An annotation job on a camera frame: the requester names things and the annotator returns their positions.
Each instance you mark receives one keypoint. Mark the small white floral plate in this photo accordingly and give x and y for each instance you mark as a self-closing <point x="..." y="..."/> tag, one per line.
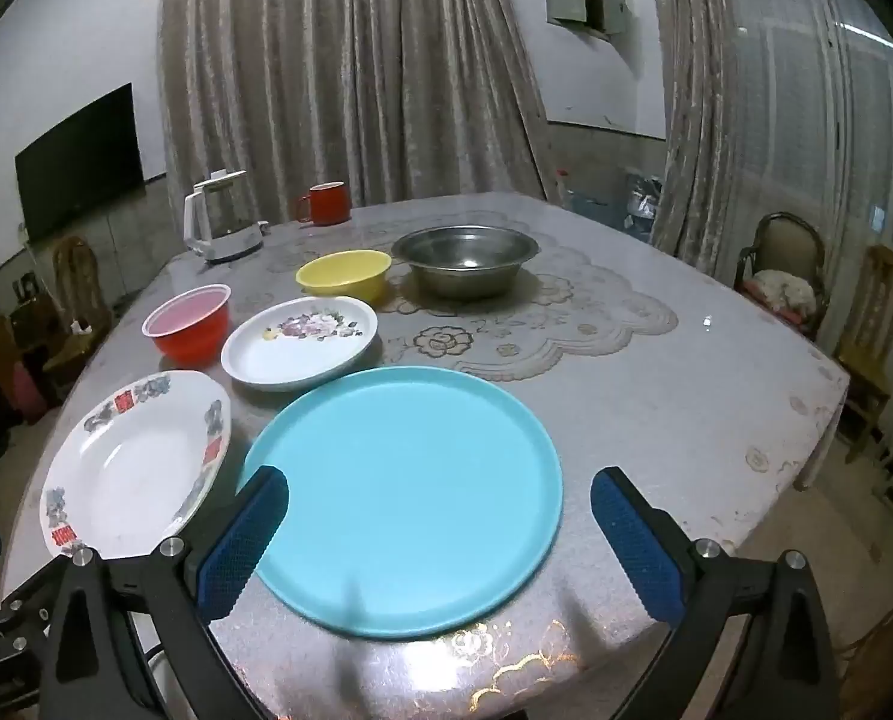
<point x="300" y="349"/>

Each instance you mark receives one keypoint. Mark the lace table cloth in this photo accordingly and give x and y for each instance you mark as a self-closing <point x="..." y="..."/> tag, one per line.
<point x="529" y="300"/>

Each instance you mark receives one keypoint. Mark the large white printed plate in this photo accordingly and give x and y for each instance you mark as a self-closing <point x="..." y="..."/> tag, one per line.
<point x="128" y="465"/>

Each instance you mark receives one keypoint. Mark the black television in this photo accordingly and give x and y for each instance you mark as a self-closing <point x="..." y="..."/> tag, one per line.
<point x="79" y="161"/>

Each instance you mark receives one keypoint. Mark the wide beige curtain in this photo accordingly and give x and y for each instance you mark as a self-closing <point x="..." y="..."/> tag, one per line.
<point x="341" y="67"/>

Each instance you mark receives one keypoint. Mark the red mug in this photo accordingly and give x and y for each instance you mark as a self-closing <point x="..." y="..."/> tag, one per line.
<point x="330" y="202"/>

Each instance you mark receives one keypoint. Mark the blue box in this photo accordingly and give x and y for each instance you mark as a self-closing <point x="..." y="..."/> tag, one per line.
<point x="589" y="206"/>

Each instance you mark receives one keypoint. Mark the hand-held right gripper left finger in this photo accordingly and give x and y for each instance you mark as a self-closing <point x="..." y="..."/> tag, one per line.
<point x="240" y="540"/>

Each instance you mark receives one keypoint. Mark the white electric kettle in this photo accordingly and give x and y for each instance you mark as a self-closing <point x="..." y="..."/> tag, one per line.
<point x="218" y="221"/>

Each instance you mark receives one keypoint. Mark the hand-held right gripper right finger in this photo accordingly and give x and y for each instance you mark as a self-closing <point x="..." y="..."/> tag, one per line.
<point x="638" y="547"/>

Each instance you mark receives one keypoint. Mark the clear plastic bag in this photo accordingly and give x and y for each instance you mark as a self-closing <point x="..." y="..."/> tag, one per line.
<point x="641" y="195"/>

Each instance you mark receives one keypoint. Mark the dark armchair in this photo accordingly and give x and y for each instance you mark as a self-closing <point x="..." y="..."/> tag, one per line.
<point x="784" y="240"/>

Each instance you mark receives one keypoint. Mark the steel bowl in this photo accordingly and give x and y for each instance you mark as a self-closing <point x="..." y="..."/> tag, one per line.
<point x="465" y="259"/>

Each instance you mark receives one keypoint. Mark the pink bin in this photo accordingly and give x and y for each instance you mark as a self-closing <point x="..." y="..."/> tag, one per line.
<point x="28" y="390"/>

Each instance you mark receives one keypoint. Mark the yellow wooden chair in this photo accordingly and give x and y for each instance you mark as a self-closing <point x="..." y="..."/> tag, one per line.
<point x="878" y="315"/>

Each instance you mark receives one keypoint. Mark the grey covered dining table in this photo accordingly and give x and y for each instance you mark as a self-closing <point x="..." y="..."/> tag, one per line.
<point x="679" y="405"/>

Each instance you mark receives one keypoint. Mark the sheer white curtain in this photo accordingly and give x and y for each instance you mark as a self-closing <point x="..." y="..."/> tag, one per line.
<point x="829" y="127"/>

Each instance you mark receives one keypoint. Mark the yellow bowl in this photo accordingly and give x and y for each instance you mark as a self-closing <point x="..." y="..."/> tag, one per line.
<point x="345" y="276"/>

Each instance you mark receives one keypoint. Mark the white chair cushion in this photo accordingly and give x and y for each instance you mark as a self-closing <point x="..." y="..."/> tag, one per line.
<point x="788" y="289"/>

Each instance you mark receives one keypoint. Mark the red bowl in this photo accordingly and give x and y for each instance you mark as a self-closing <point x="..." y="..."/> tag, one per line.
<point x="188" y="330"/>

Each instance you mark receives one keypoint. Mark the blue plate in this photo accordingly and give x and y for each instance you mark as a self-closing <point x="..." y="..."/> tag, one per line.
<point x="405" y="502"/>

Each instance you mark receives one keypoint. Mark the brown wooden chair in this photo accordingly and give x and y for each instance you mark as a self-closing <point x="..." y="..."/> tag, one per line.
<point x="79" y="292"/>

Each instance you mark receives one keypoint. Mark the narrow beige curtain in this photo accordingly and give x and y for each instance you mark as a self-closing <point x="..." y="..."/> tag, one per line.
<point x="705" y="127"/>

